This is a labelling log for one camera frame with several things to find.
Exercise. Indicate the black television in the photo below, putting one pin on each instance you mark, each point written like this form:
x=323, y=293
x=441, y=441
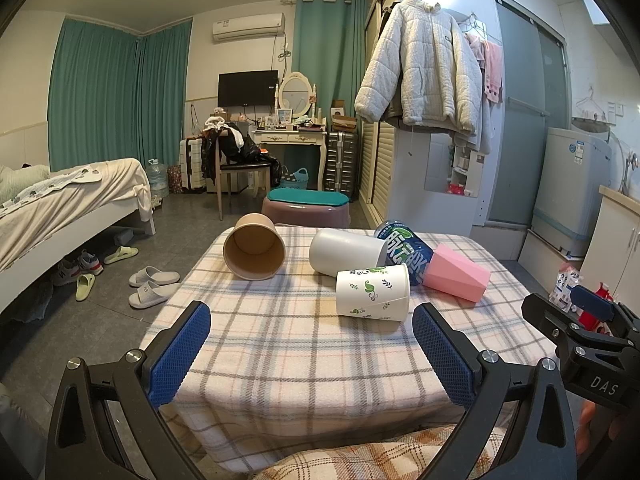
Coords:
x=247, y=89

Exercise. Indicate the frosted glass door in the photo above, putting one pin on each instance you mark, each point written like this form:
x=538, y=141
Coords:
x=525, y=110

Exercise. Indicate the white air conditioner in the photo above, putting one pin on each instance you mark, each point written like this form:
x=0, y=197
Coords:
x=248, y=27

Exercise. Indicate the person's right hand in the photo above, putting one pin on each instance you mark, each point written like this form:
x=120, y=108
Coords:
x=590, y=422

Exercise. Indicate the narrow green curtain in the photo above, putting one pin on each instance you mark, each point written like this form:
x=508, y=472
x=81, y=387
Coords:
x=330, y=55

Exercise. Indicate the wooden chair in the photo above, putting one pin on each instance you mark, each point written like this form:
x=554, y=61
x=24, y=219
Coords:
x=240, y=172

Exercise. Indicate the blue basket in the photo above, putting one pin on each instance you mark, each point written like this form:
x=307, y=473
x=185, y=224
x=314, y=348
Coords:
x=294, y=178

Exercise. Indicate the white and black suitcase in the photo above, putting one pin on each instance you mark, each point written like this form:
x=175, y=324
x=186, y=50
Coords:
x=192, y=165

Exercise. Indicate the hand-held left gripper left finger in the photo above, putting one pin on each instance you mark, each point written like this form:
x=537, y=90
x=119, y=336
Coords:
x=180, y=355

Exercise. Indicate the red and white package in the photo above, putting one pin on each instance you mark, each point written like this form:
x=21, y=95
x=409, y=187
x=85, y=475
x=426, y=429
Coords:
x=567, y=287

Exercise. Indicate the purple stool with teal lid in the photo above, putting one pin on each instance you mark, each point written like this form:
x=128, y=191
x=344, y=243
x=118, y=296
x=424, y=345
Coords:
x=306, y=205

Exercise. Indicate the green striped pillow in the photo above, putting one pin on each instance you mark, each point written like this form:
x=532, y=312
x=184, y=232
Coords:
x=20, y=182

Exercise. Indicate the bed with beige blanket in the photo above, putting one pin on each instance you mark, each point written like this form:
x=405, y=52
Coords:
x=60, y=210

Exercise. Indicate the large water bottle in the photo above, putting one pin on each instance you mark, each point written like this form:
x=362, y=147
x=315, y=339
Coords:
x=158, y=177

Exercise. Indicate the white puffer jacket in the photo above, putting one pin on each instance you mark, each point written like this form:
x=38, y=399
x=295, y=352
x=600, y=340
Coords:
x=422, y=65

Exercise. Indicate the plain white cup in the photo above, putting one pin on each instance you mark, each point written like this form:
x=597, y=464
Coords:
x=345, y=254

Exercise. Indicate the white slipper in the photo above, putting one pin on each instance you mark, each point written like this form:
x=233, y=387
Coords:
x=150, y=295
x=155, y=276

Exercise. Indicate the white cabinet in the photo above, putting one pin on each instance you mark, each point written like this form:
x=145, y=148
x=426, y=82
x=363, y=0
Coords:
x=617, y=240

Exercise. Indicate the beige plaid fabric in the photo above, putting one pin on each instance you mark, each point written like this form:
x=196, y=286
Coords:
x=350, y=455

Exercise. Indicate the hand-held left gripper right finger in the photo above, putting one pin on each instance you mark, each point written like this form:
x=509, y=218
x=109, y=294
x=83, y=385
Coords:
x=442, y=360

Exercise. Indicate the oval white mirror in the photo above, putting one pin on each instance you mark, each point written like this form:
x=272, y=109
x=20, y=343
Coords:
x=296, y=92

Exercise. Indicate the grey sneaker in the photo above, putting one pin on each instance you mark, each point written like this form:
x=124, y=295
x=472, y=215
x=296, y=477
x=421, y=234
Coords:
x=89, y=261
x=65, y=275

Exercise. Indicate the cardboard boxes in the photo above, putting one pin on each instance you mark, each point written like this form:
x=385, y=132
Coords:
x=344, y=119

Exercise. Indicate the white picture frame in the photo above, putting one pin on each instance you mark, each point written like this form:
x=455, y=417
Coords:
x=284, y=116

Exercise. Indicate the white washing machine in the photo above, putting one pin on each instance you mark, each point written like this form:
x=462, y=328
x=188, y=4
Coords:
x=570, y=190

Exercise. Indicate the brown paper cup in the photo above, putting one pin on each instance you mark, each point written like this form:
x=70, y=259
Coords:
x=255, y=252

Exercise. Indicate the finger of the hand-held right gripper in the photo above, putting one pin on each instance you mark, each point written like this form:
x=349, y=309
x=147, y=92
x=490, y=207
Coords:
x=547, y=312
x=592, y=304

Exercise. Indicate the plaid tablecloth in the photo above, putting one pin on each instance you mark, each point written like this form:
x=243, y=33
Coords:
x=300, y=350

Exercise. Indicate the wide green curtain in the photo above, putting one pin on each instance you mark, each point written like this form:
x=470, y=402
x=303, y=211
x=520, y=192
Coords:
x=110, y=95

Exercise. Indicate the white dressing table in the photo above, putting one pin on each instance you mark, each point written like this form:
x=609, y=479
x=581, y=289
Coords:
x=290, y=137

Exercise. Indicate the pink faceted cup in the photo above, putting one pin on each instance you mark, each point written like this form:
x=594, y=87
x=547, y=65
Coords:
x=456, y=272

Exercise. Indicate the pink hanging clothes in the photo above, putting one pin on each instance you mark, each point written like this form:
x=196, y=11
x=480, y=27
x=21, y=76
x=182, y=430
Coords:
x=489, y=67

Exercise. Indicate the blue green drink can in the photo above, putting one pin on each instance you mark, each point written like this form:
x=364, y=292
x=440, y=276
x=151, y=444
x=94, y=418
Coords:
x=406, y=251

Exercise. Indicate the green slipper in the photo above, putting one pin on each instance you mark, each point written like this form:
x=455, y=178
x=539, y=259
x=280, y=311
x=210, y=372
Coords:
x=86, y=286
x=121, y=254

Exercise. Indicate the silver suitcase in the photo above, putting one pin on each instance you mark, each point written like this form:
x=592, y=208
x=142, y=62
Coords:
x=341, y=160

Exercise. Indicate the white wardrobe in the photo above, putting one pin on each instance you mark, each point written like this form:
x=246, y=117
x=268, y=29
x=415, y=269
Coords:
x=385, y=160

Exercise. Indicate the white cup with leaf print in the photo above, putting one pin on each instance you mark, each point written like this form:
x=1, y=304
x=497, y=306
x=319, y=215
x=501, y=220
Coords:
x=372, y=294

